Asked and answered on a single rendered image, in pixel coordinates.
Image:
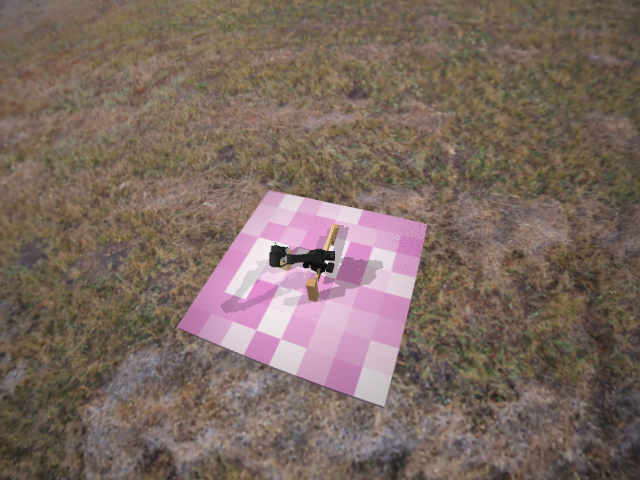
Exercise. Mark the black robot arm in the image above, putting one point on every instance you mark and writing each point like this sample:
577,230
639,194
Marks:
316,256

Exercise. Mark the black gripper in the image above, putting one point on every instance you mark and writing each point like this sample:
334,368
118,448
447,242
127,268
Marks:
323,266

